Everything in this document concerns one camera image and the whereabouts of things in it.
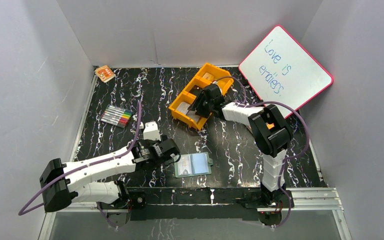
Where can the green card holder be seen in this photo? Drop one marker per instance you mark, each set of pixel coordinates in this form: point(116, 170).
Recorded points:
point(201, 164)

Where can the yellow three-compartment bin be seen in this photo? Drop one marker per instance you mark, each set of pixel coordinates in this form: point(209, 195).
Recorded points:
point(221, 78)

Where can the pack of coloured markers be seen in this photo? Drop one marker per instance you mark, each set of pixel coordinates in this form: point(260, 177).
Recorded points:
point(116, 116)

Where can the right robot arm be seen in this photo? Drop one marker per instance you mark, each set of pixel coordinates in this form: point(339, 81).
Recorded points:
point(268, 127)

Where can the black card stack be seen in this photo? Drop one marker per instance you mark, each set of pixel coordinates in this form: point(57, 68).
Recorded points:
point(195, 90)

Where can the pink-framed whiteboard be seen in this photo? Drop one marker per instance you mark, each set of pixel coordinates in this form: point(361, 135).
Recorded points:
point(280, 69)

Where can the gold card stack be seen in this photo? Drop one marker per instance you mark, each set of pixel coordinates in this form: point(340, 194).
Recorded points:
point(208, 77)

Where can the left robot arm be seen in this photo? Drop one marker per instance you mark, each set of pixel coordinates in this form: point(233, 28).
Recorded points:
point(77, 182)

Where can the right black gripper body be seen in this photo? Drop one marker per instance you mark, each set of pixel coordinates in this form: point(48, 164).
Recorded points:
point(203, 107)

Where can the black mounting plate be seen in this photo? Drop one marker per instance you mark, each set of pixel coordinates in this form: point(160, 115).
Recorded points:
point(196, 212)

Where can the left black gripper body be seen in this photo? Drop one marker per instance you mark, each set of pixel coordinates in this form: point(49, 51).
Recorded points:
point(166, 148)

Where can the silver card stack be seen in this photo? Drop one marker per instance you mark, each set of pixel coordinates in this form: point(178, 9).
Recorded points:
point(183, 107)

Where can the silver credit card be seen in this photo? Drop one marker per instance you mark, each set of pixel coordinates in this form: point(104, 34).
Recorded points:
point(184, 165)
point(195, 118)

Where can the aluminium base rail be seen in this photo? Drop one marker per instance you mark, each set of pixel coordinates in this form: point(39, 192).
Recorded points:
point(297, 199)

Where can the small orange card box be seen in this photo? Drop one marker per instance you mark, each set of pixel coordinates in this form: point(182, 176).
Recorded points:
point(104, 73)

